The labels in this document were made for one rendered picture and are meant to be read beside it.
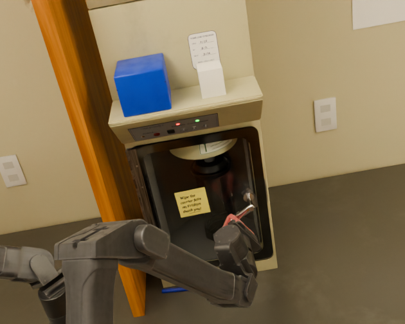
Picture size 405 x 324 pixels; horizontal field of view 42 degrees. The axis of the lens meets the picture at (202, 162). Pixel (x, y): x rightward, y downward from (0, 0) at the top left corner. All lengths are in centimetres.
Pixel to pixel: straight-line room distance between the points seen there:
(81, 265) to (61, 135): 105
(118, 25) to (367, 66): 88
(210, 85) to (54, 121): 75
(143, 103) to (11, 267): 40
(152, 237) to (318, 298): 71
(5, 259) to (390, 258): 98
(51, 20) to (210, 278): 56
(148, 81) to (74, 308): 50
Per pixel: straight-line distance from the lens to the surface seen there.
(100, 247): 71
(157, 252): 79
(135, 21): 113
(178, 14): 113
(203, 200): 131
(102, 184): 119
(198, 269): 95
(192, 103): 109
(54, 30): 106
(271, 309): 139
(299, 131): 176
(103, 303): 74
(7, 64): 168
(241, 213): 128
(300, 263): 150
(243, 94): 109
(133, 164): 125
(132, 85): 106
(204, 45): 115
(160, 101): 107
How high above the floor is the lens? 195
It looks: 30 degrees down
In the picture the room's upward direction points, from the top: 11 degrees counter-clockwise
